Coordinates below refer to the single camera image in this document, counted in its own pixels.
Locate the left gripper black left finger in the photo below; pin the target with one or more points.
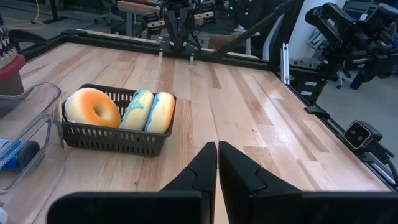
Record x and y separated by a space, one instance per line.
202 177

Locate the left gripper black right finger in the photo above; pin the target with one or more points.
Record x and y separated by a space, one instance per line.
245 186

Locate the teal glazed chocolate drizzle donut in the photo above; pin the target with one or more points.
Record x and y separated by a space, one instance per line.
161 115

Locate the background black robot arm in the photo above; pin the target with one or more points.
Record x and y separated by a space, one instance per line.
351 37

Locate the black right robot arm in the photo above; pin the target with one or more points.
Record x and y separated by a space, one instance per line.
178 48

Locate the grey office chair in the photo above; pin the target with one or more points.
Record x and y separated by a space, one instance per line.
272 37

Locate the wooden workbench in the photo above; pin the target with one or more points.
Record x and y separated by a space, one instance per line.
133 6

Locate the black slotted plastic basket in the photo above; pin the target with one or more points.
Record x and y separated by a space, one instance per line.
109 143

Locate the black box with white labels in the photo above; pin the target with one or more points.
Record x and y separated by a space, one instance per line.
311 87

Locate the orange glazed donut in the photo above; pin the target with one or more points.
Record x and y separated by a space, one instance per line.
81 109

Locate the clear plastic bin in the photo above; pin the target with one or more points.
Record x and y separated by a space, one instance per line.
46 130

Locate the metal box grater red rim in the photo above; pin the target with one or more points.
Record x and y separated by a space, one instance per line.
11 67

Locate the silver metal post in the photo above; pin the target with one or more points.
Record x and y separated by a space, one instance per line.
285 65

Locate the black table-level camera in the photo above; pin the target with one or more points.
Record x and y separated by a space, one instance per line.
360 135

